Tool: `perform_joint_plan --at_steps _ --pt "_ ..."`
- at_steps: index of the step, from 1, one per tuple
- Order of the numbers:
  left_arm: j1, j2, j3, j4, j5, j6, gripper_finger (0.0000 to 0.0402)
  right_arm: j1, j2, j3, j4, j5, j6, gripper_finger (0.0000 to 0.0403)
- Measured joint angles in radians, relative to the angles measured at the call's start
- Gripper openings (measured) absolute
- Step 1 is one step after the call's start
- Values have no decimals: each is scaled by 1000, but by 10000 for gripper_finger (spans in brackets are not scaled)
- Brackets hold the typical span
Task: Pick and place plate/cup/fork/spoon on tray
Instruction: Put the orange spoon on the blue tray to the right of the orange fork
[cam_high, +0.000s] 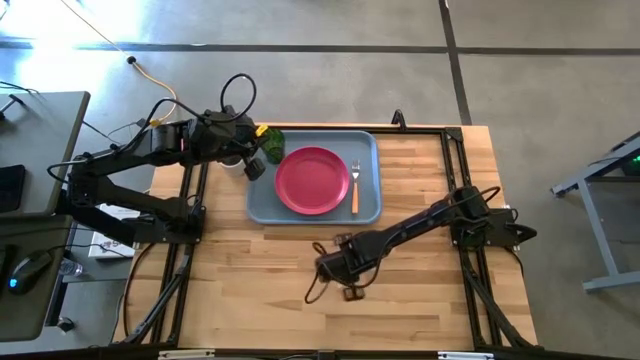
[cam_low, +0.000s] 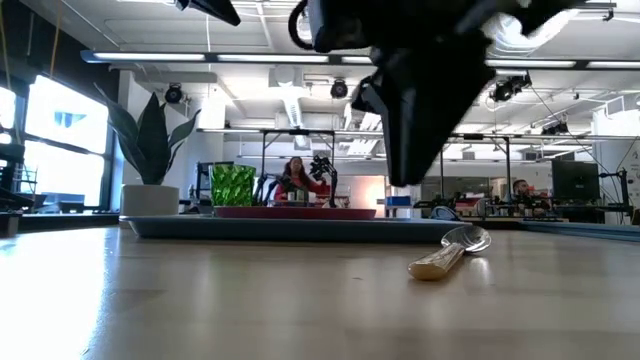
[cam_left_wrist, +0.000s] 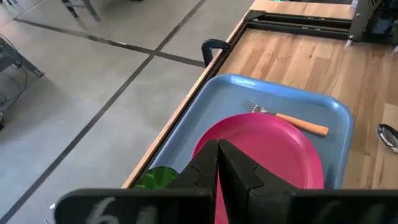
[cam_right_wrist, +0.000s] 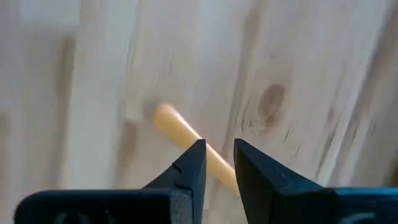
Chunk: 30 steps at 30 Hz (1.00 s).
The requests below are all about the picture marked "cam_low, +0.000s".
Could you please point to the blue-grey plastic tray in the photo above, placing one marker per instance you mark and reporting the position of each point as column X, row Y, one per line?
column 280, row 229

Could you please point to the black background robot arm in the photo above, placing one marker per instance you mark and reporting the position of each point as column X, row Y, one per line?
column 322, row 167

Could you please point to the black monitor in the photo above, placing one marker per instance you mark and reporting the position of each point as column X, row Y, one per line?
column 575, row 180

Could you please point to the green snake plant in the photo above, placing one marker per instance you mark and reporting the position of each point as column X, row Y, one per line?
column 150, row 145

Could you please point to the black ceiling spotlight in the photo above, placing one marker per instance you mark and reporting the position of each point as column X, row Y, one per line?
column 173, row 94
column 507, row 89
column 339, row 89

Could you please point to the blue flat mat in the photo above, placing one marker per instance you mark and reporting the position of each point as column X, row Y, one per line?
column 590, row 230

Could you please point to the black table edge rail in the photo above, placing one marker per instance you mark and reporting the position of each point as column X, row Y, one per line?
column 65, row 221

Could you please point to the white plant pot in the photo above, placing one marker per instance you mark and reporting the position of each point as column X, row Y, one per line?
column 150, row 200

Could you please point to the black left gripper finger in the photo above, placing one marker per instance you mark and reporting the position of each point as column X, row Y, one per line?
column 210, row 7

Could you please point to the blue storage bin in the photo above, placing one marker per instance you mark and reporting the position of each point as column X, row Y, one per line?
column 398, row 201

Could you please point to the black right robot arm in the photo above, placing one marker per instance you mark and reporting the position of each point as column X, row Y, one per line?
column 540, row 10

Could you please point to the long ceiling light bar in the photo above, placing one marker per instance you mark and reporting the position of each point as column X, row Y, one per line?
column 150, row 56

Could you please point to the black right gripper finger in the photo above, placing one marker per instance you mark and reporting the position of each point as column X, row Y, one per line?
column 430, row 110
column 370, row 97

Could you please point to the green ribbed plastic cup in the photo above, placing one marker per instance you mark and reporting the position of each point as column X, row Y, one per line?
column 232, row 185

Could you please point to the person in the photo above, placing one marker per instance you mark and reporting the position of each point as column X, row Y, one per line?
column 297, row 175
column 525, row 192

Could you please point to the red plastic plate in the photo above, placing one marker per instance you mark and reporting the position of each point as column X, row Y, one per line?
column 295, row 213

